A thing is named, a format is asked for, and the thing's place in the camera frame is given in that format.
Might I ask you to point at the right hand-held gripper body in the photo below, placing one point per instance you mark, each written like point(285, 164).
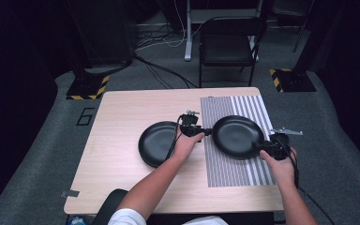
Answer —
point(278, 145)

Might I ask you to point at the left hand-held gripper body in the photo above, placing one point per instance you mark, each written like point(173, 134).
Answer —
point(190, 123)

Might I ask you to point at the black frying pan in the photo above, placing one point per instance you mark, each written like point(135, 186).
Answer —
point(236, 136)

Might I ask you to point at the black round plate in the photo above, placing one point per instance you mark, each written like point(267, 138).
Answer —
point(156, 143)

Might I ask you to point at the person's left hand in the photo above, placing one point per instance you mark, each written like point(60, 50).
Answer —
point(186, 145)

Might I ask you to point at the person's right hand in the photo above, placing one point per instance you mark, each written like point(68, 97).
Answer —
point(279, 170)

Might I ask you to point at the striped grey white mat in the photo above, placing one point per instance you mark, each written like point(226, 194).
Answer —
point(231, 172)

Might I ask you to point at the black stand base striped edge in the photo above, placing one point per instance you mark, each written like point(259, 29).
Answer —
point(293, 80)
point(86, 89)

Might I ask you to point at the black folding chair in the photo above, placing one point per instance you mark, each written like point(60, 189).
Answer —
point(228, 47)

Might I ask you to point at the person's white shirt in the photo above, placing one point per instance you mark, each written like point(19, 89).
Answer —
point(128, 217)

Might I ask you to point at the black seat armrest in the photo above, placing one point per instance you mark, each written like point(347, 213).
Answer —
point(109, 206)

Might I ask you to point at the grey tape piece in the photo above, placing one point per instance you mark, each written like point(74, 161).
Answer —
point(70, 193)

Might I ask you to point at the blue packet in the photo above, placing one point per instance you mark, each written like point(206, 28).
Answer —
point(76, 220)

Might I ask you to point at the white desk frame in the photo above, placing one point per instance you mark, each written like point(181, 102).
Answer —
point(188, 34)

